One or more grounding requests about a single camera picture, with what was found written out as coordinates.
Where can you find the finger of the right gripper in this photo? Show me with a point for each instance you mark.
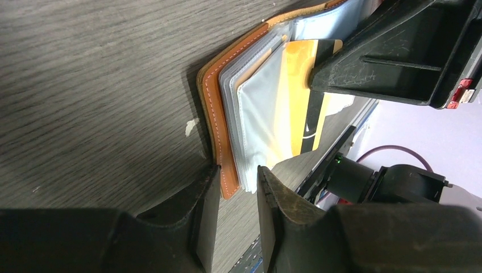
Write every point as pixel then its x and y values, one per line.
pixel 414 52

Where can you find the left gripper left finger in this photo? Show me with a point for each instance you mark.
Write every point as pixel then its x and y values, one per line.
pixel 178 235

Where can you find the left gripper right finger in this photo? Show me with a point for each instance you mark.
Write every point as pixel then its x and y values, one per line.
pixel 297 236

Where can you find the gold black-striped credit card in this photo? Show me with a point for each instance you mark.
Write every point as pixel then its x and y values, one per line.
pixel 303 111

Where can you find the brown leather card holder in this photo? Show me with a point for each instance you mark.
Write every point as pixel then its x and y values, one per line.
pixel 240 88

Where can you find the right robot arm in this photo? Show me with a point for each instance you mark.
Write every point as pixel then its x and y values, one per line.
pixel 396 184

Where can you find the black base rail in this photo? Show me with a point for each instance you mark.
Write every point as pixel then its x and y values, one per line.
pixel 251 260

